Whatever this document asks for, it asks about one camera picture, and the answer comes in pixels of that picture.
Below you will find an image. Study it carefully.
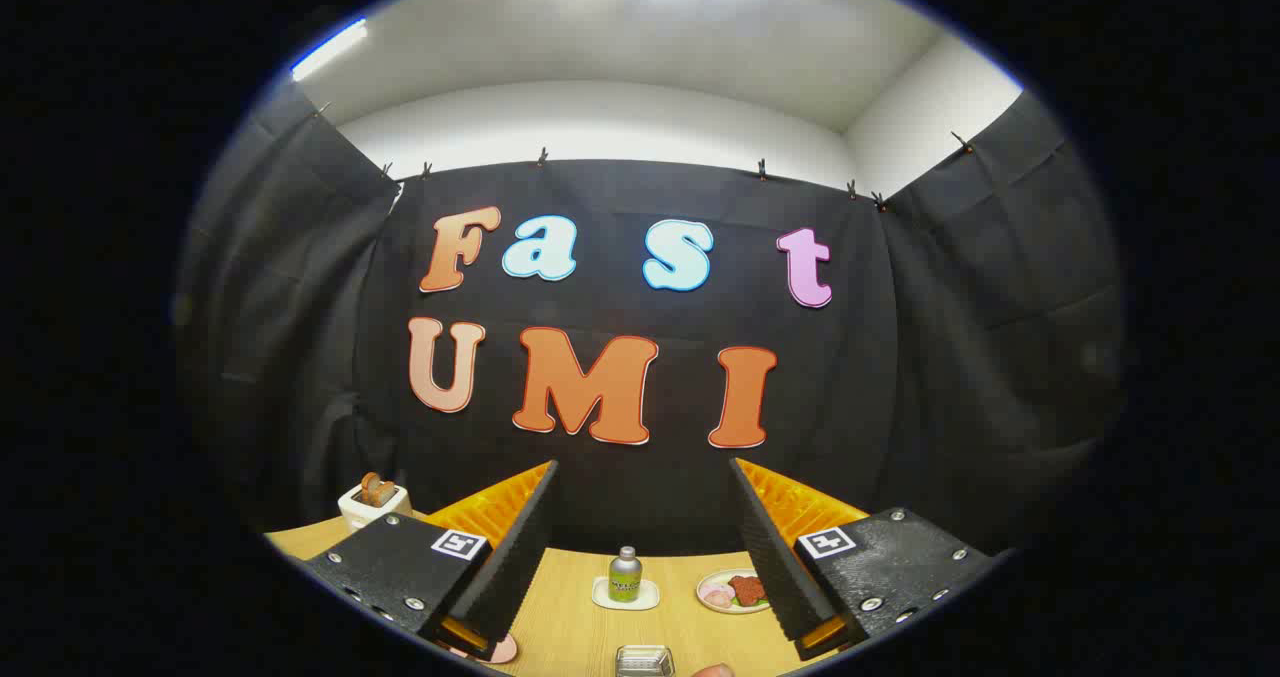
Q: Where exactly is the white square coaster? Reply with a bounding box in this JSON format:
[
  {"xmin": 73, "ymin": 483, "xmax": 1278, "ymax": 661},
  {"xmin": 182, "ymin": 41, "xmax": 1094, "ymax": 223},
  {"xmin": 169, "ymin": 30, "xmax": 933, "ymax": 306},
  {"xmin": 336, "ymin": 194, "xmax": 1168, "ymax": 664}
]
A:
[{"xmin": 592, "ymin": 577, "xmax": 661, "ymax": 612}]

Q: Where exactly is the pink round plate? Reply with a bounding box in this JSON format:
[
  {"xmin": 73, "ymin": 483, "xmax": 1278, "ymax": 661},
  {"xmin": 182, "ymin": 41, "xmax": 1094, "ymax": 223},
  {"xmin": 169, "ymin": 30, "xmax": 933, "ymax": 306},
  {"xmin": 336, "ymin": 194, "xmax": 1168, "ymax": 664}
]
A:
[{"xmin": 440, "ymin": 632, "xmax": 519, "ymax": 666}]

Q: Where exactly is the white oval plate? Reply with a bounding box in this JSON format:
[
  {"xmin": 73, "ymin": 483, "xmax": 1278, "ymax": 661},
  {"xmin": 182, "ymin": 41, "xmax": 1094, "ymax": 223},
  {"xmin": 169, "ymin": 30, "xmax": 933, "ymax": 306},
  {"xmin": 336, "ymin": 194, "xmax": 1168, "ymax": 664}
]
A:
[{"xmin": 696, "ymin": 568, "xmax": 773, "ymax": 615}]

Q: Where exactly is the metal mesh basket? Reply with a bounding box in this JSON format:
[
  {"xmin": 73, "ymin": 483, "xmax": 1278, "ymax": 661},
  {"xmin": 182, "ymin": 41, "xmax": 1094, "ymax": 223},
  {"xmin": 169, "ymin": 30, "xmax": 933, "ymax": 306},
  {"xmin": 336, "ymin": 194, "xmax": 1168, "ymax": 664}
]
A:
[{"xmin": 614, "ymin": 644, "xmax": 676, "ymax": 677}]

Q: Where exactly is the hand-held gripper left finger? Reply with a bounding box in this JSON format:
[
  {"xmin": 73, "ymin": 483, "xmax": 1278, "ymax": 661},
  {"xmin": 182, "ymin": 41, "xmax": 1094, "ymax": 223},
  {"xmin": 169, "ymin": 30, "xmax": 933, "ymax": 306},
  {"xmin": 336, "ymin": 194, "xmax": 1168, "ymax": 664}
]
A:
[{"xmin": 300, "ymin": 460, "xmax": 559, "ymax": 663}]

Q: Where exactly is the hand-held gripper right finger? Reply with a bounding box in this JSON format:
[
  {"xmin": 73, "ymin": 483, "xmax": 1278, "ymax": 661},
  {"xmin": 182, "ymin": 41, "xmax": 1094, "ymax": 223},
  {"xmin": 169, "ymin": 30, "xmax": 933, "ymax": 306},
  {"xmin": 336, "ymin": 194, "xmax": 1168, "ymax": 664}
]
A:
[{"xmin": 728, "ymin": 457, "xmax": 1001, "ymax": 663}]

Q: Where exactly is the green soda bottle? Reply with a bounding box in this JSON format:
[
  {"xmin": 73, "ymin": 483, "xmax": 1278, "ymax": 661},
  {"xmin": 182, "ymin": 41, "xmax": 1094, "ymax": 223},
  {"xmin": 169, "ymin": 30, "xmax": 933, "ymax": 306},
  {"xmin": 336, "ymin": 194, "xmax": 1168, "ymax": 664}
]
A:
[{"xmin": 608, "ymin": 546, "xmax": 643, "ymax": 603}]

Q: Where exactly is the white toaster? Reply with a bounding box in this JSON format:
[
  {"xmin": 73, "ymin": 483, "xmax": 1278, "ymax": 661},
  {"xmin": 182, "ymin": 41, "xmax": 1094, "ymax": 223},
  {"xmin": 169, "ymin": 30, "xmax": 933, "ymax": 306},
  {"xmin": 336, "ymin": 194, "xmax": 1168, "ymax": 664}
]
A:
[{"xmin": 338, "ymin": 479, "xmax": 413, "ymax": 530}]

